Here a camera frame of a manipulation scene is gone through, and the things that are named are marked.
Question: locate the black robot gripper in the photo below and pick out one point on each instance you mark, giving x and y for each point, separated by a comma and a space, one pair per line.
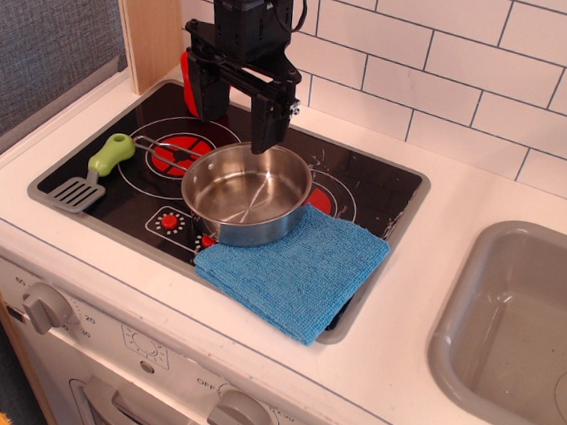
244, 48

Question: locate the green handled grey spatula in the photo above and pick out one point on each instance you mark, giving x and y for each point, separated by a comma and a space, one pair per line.
78, 193

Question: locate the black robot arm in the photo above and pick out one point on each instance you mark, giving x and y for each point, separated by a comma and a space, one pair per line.
244, 48

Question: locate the red toy bell pepper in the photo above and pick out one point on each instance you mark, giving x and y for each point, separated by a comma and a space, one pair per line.
191, 73

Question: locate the stainless steel pan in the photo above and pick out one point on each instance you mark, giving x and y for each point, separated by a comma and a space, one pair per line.
237, 197

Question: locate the blue folded cloth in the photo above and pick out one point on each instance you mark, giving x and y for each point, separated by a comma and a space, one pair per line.
299, 283

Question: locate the grey timer knob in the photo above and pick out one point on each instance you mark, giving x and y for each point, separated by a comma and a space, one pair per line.
46, 308

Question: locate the grey oven knob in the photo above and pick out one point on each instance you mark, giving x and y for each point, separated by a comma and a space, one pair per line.
236, 408

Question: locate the grey sink basin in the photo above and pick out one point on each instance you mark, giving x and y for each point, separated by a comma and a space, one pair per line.
500, 348

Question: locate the wooden side post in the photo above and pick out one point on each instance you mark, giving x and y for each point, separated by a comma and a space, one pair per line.
153, 40

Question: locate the grey oven door handle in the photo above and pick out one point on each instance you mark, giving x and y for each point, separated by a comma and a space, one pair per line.
109, 406

